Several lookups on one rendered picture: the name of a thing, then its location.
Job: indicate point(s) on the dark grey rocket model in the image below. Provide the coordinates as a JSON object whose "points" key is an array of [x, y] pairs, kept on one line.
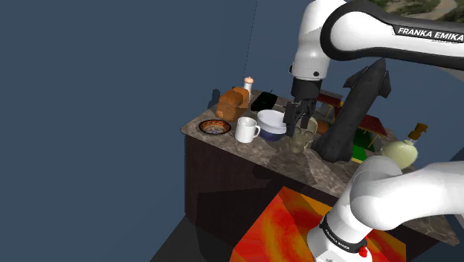
{"points": [[350, 116]]}

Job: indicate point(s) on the brown bread loaf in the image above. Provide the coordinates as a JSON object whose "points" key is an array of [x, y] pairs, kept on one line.
{"points": [[230, 105]]}

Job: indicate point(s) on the beige skull figure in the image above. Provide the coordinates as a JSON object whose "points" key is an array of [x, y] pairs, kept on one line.
{"points": [[301, 139]]}

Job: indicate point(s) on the patterned orange blue bowl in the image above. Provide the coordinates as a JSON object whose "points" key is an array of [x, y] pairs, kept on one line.
{"points": [[214, 127]]}

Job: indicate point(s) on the black rectangular tray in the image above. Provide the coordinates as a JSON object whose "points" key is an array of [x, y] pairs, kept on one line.
{"points": [[264, 101]]}

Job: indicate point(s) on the white bottle with peach cap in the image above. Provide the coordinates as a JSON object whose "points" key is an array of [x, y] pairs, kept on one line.
{"points": [[248, 87]]}

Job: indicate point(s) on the round pale bottle brown stopper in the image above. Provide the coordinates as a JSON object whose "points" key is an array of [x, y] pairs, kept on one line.
{"points": [[400, 152]]}

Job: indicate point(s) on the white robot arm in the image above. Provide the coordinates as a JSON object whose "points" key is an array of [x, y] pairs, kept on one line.
{"points": [[380, 196]]}

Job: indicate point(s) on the red roofed toy house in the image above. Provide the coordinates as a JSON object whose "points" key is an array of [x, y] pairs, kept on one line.
{"points": [[373, 125]]}

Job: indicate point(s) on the orange fruit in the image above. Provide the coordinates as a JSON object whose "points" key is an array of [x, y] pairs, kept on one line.
{"points": [[323, 127]]}

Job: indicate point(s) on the red orange patterned robot stand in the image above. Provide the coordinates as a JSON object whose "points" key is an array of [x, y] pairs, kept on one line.
{"points": [[279, 232]]}

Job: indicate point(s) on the dark brown counter cabinet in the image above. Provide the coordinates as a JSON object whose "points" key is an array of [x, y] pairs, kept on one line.
{"points": [[217, 181]]}

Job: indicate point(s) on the white mug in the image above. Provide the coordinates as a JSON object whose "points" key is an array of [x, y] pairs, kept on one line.
{"points": [[245, 131]]}

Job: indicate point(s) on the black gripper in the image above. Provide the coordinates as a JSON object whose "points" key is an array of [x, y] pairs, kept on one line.
{"points": [[305, 90]]}

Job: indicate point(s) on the white and blue bowl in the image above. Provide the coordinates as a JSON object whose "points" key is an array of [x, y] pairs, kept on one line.
{"points": [[271, 121]]}

